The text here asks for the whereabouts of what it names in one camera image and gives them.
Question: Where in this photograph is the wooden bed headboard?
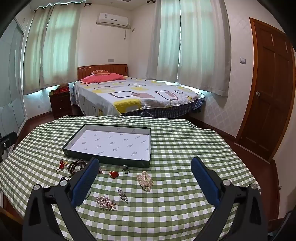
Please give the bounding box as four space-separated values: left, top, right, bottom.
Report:
77 64 128 80

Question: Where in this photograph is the dark wooden nightstand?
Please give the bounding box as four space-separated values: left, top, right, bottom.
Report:
48 89 71 120

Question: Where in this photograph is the curtain rod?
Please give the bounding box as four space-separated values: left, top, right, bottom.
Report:
33 2 92 12

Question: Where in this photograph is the brown wooden door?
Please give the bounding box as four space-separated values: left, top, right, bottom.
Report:
235 17 296 164

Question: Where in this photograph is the rhinestone hair clip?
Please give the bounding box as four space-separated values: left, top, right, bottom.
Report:
117 189 128 202

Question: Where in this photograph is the white air conditioner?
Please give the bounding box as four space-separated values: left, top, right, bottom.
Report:
96 13 131 29

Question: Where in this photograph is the dark green shallow box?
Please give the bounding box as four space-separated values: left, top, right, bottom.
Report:
63 123 152 168

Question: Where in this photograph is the pink pillow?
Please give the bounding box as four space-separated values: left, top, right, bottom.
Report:
80 73 126 84

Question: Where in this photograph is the red knot gold ingot charm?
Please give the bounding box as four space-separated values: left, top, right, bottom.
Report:
56 159 69 173

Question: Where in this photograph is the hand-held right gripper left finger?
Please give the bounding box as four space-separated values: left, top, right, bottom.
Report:
22 157 100 241

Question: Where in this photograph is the green checkered tablecloth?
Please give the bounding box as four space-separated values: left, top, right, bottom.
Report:
0 115 262 241

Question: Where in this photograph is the gold crystal brooch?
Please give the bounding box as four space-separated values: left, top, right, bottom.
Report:
96 195 117 211

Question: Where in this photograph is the dark red bead bracelet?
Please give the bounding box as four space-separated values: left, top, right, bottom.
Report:
68 159 87 174

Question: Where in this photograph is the patterned white bedsheet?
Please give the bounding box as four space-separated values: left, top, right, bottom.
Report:
73 75 206 116

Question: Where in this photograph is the pale green curtain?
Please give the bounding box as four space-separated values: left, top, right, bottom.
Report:
22 5 53 95
177 0 232 96
146 0 181 80
39 3 81 90

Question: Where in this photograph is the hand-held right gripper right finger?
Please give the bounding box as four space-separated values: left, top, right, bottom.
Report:
191 156 270 241

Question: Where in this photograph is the blue plaid bed skirt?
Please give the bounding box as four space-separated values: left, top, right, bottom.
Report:
121 100 205 117

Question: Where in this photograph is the glass wardrobe door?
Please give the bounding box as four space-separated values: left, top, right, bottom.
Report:
0 19 28 135

